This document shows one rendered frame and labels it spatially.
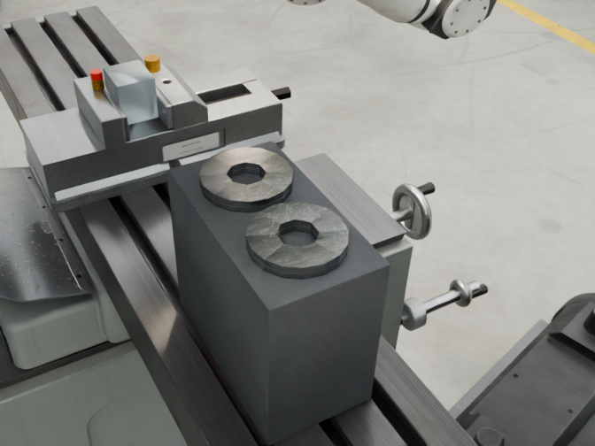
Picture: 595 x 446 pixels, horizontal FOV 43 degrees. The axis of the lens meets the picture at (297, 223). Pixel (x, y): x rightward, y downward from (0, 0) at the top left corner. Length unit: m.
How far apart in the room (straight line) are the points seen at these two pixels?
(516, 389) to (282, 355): 0.70
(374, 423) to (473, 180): 2.04
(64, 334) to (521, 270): 1.64
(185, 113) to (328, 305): 0.47
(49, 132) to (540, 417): 0.85
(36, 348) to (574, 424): 0.81
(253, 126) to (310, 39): 2.55
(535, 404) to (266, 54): 2.49
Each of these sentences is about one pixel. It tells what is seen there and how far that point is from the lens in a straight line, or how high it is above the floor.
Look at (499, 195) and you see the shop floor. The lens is 2.71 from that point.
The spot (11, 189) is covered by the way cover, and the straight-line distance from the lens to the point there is 1.20.
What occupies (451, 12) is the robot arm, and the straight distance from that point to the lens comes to 1.08.
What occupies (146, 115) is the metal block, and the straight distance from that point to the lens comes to 1.04.
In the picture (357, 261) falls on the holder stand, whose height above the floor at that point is 1.13.
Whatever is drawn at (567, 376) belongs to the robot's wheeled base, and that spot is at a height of 0.59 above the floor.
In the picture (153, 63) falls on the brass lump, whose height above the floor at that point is 1.06.
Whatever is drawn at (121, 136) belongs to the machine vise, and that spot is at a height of 1.02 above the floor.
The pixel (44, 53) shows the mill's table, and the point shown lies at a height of 0.94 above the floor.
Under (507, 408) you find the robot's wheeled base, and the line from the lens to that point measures 1.26.
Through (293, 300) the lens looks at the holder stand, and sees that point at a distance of 0.61.
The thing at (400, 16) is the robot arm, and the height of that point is 1.13.
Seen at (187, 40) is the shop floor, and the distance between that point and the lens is 3.61.
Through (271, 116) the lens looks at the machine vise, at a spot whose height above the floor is 0.99.
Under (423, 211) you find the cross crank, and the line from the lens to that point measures 1.45.
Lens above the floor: 1.56
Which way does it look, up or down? 39 degrees down
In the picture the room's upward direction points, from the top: 2 degrees clockwise
